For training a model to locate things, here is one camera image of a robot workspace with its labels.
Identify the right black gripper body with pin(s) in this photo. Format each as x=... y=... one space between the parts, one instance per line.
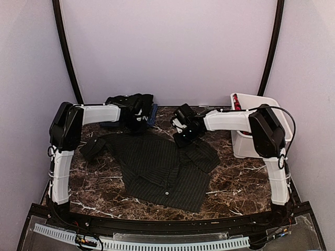
x=187 y=138

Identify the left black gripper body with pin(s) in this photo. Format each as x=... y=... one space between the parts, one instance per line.
x=133 y=128

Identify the black pinstriped long sleeve shirt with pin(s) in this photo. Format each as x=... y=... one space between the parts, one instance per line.
x=154 y=169

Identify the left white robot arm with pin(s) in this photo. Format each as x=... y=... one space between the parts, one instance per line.
x=65 y=133

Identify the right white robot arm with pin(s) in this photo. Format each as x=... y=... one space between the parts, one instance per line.
x=277 y=168

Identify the black white lettered folded shirt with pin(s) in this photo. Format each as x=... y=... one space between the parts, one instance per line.
x=146 y=111

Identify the black folded button shirt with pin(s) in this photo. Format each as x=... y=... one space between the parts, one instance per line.
x=136 y=101

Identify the blue checkered folded shirt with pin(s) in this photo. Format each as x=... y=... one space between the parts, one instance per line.
x=116 y=124

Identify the red black shirt in bin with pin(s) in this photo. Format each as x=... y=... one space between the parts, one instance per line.
x=237 y=106

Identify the white plastic bin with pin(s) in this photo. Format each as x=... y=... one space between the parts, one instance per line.
x=269 y=128

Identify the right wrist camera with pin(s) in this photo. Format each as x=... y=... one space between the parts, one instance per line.
x=183 y=116

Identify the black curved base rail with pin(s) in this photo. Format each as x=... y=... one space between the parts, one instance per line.
x=247 y=225

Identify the left black frame post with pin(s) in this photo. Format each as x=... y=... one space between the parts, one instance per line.
x=56 y=4

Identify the black frame post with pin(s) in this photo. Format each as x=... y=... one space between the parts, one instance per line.
x=272 y=47
x=56 y=4

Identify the white slotted cable duct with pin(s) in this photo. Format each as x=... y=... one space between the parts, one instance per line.
x=218 y=241

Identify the right black frame post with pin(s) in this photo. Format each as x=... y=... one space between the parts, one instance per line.
x=272 y=47

